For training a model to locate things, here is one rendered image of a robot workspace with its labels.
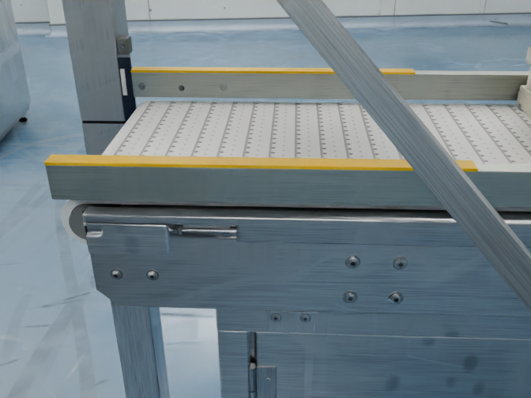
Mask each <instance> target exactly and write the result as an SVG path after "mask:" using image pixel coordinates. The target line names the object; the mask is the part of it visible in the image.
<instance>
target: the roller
mask: <svg viewBox="0 0 531 398"><path fill-rule="evenodd" d="M89 206H95V207H120V206H121V205H119V204H81V205H78V206H76V207H75V208H74V209H73V210H72V212H71V215H70V218H69V225H70V228H71V230H72V232H73V233H74V234H75V235H77V236H78V237H80V238H83V239H86V235H87V232H88V230H87V226H85V225H84V221H83V217H82V215H83V213H84V211H85V210H86V209H87V208H88V207H89Z"/></svg>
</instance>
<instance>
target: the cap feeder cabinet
mask: <svg viewBox="0 0 531 398"><path fill-rule="evenodd" d="M30 103H31V98H30V94H29V90H28V82H27V78H26V74H25V70H24V63H23V58H22V54H21V48H20V44H19V39H18V35H17V28H16V24H15V20H14V15H13V8H12V4H11V0H0V140H1V139H2V138H3V137H4V136H5V135H6V134H7V133H8V132H9V131H10V130H11V129H12V128H13V126H14V125H15V124H16V123H17V122H18V121H20V122H26V121H27V118H26V117H24V114H25V112H26V111H27V110H28V109H29V108H30V107H29V104H30Z"/></svg>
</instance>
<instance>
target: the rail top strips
mask: <svg viewBox="0 0 531 398"><path fill-rule="evenodd" d="M379 70H380V71H381V72H382V74H416V72H415V71H414V69H379ZM130 72H131V73H318V74H335V72H334V71H333V70H332V69H331V68H243V67H133V69H132V70H131V71H130ZM455 162H456V163H457V164H458V166H459V167H460V168H461V169H462V170H463V171H478V168H477V166H476V164H475V163H474V162H473V160H455ZM44 165H60V166H113V167H216V168H269V169H321V170H373V171H414V170H413V168H412V167H411V166H410V164H409V163H408V162H407V161H406V160H381V159H325V158H269V157H214V156H104V155H50V156H49V157H48V159H47V160H46V161H45V162H44Z"/></svg>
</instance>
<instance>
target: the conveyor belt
mask: <svg viewBox="0 0 531 398"><path fill-rule="evenodd" d="M408 105H409V106H410V107H411V108H412V110H413V111H414V112H415V113H416V115H417V116H418V117H419V118H420V120H421V121H422V122H423V123H424V125H425V126H426V127H427V128H428V129H429V130H430V131H431V133H432V134H433V135H434V136H435V138H436V139H437V140H438V141H439V143H440V144H441V145H442V146H443V147H444V148H445V150H446V151H447V152H448V153H449V154H450V156H451V157H452V158H453V159H454V160H473V162H474V163H512V164H531V118H530V117H529V116H528V115H527V114H526V113H525V112H523V111H520V110H519V109H518V105H517V104H448V103H408ZM102 155H104V156H214V157H269V158H325V159H381V160H405V158H404V157H403V155H402V154H401V153H400V152H399V151H398V150H397V149H396V147H395V146H394V145H393V143H392V142H391V141H390V139H389V138H388V137H387V136H386V135H385V134H384V133H383V131H382V130H381V129H380V128H379V126H378V125H377V124H376V122H375V121H374V120H373V119H372V117H371V116H370V115H369V114H368V113H367V112H366V110H365V109H364V108H363V107H362V105H361V104H360V103H289V102H208V101H146V102H144V103H142V104H140V105H139V106H138V107H137V108H136V110H135V111H134V113H133V114H132V115H131V116H130V118H129V119H128V120H127V122H126V123H125V125H124V126H123V127H122V128H121V130H120V131H119V132H118V134H117V135H116V136H115V138H114V139H113V141H112V142H111V143H110V144H109V145H108V147H107V148H106V150H105V151H104V153H103V154H102ZM81 204H119V205H121V206H120V207H133V206H134V205H205V206H249V207H293V208H379V209H423V210H446V209H445V208H444V206H407V205H319V204H274V203H230V202H186V201H98V200H68V201H67V202H66V203H65V205H64V206H63V207H62V212H61V220H62V225H63V227H64V228H65V230H66V232H67V233H68V234H69V235H70V236H71V237H73V238H74V239H76V240H77V241H79V242H82V243H84V244H87V241H86V239H83V238H80V237H78V236H77V235H75V234H74V233H73V232H72V230H71V228H70V225H69V218H70V215H71V212H72V210H73V209H74V208H75V207H76V206H78V205H81Z"/></svg>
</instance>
